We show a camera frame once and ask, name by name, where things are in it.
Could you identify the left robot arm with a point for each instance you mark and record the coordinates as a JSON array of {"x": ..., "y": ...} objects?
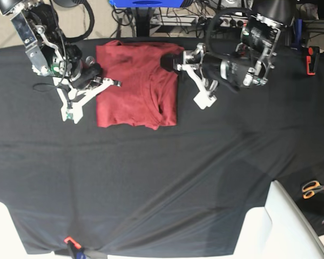
[{"x": 251, "y": 61}]

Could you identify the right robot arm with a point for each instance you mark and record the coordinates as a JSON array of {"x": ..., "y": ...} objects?
[{"x": 52, "y": 54}]

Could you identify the white foam block right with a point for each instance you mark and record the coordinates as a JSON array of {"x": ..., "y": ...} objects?
[{"x": 277, "y": 230}]

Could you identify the dark red long-sleeve shirt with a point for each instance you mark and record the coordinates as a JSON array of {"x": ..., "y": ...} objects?
[{"x": 148, "y": 93}]

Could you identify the white power strip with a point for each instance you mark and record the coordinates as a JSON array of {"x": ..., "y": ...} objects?
[{"x": 174, "y": 20}]

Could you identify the red and black clamp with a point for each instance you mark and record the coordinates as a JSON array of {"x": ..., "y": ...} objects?
[{"x": 312, "y": 59}]

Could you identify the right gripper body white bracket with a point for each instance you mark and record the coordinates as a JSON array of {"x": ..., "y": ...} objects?
[{"x": 84, "y": 83}]

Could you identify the black table cloth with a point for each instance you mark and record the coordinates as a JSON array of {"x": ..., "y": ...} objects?
[{"x": 178, "y": 191}]

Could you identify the blue and orange clamp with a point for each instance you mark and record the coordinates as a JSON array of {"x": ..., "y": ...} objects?
[{"x": 76, "y": 251}]

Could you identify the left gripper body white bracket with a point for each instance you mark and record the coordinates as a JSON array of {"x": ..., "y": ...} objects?
[{"x": 191, "y": 62}]

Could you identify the blue plastic bin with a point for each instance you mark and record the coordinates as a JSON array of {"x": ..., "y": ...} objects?
[{"x": 151, "y": 3}]

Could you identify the yellow handled scissors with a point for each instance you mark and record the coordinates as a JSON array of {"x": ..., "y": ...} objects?
[{"x": 311, "y": 188}]

